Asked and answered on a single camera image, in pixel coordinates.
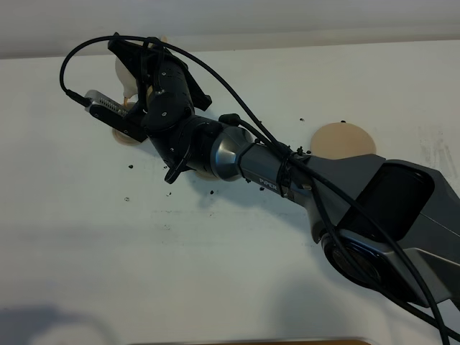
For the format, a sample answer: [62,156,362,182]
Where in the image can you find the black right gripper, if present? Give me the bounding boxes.
[124,49,211,137]

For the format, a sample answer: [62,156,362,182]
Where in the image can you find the beige ceramic teapot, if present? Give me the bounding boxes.
[107,34,170,108]

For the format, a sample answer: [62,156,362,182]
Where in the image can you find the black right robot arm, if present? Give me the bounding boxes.
[108,35,459,306]

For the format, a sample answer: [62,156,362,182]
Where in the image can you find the beige teapot saucer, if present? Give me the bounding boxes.
[310,122,377,160]

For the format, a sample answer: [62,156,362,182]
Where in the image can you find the beige left cup saucer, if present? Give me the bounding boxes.
[111,129,142,146]

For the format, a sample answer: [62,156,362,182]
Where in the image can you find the beige cup saucer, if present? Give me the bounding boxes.
[111,129,142,146]
[194,170,219,181]

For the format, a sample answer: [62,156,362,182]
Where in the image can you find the beige middle cup saucer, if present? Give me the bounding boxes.
[194,170,219,181]

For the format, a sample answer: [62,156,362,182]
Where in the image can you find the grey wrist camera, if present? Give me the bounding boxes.
[85,90,147,142]

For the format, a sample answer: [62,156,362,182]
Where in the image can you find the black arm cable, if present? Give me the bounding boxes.
[59,34,460,345]

